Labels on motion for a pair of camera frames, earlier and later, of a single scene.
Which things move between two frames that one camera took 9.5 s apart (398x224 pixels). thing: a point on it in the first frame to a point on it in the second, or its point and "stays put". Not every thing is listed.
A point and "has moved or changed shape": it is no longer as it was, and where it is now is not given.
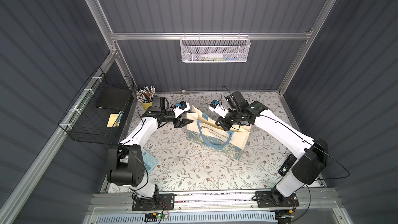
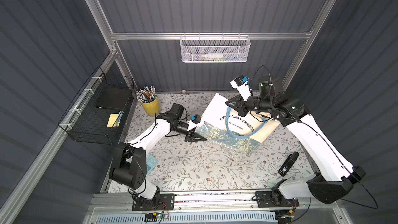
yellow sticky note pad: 113,116 stays put
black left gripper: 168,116 to 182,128
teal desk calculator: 149,162 stays put
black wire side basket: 98,113 stays put
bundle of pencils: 145,95 stays put
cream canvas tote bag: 203,131 has moved or changed shape
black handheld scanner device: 287,165 stays put
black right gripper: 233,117 to 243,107
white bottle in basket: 212,55 stays put
